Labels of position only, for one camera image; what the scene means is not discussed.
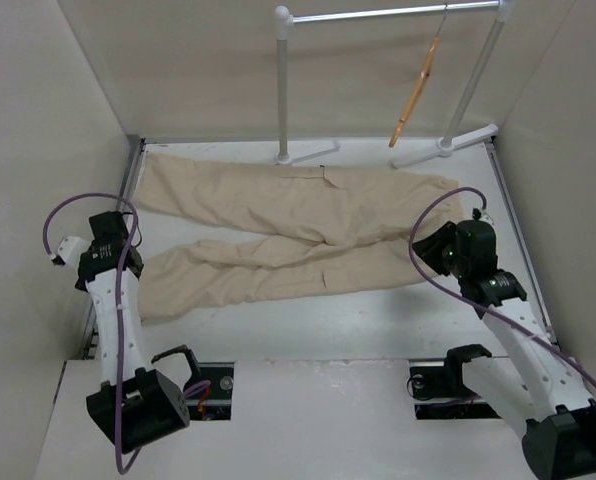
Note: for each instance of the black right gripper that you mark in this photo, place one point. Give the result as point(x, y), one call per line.
point(430, 247)

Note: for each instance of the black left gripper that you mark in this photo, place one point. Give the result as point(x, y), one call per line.
point(82, 283)

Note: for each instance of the beige trousers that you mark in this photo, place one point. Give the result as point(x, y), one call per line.
point(316, 231)

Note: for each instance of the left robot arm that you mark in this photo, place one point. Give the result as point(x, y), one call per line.
point(136, 404)

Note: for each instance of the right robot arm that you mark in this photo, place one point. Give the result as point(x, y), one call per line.
point(546, 403)

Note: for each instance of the wooden clothes hanger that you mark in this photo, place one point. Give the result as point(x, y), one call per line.
point(419, 85)

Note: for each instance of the white clothes rack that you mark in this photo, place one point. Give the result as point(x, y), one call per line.
point(451, 141)

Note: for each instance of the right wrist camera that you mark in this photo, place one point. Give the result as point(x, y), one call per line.
point(481, 214)

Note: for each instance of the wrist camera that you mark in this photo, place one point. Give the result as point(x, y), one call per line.
point(69, 251)
point(481, 214)

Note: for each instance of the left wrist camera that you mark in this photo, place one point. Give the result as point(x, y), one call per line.
point(69, 251)

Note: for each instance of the left aluminium frame rail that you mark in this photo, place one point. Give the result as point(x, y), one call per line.
point(90, 335)

